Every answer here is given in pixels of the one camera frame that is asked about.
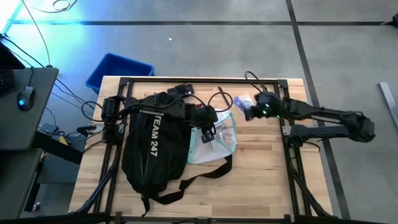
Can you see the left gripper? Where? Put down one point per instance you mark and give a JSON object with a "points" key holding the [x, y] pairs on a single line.
{"points": [[202, 115]]}

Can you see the dark grey desk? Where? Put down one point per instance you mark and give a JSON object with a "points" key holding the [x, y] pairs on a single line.
{"points": [[18, 130], [15, 180]]}

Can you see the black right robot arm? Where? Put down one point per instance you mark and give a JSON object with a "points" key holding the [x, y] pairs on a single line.
{"points": [[326, 116]]}

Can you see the black computer monitor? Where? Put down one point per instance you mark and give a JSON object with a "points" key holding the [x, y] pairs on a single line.
{"points": [[9, 59]]}

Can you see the white mesh pouch teal trim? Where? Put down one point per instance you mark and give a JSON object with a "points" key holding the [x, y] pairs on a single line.
{"points": [[208, 154]]}

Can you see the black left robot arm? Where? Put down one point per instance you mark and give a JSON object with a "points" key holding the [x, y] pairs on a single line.
{"points": [[155, 110]]}

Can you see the small black device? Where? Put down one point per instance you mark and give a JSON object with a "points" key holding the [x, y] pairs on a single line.
{"points": [[180, 91]]}

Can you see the black computer mouse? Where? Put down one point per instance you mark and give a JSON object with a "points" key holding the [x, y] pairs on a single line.
{"points": [[26, 98]]}

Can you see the black metal table frame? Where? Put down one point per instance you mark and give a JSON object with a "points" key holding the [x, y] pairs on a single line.
{"points": [[186, 81]]}

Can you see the black power adapter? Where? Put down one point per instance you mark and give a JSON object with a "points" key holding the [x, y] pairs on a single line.
{"points": [[49, 128]]}

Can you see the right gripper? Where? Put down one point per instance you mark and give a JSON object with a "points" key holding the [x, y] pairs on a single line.
{"points": [[267, 105]]}

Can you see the grey metal bar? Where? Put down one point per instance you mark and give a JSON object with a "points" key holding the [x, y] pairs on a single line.
{"points": [[388, 99]]}

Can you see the blue plastic bin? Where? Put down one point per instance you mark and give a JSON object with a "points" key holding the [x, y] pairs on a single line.
{"points": [[118, 67]]}

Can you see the black floor object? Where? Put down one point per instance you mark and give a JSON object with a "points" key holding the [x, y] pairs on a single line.
{"points": [[395, 21]]}

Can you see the red patterned small packet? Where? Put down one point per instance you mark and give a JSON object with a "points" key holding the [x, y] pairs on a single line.
{"points": [[226, 138]]}

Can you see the black backpack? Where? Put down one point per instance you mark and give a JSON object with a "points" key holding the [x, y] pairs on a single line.
{"points": [[149, 161]]}

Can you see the black keyboard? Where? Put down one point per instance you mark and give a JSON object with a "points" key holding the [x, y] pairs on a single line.
{"points": [[5, 81]]}

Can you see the clear bag with purple item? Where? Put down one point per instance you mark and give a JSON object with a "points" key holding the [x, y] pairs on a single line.
{"points": [[242, 102]]}

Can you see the black desk support beam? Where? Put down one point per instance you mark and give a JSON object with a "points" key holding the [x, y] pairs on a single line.
{"points": [[59, 149]]}

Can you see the desk caster wheel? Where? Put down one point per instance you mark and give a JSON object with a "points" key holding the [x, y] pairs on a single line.
{"points": [[36, 207]]}

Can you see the black pen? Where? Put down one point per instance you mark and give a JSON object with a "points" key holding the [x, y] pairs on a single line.
{"points": [[224, 96]]}

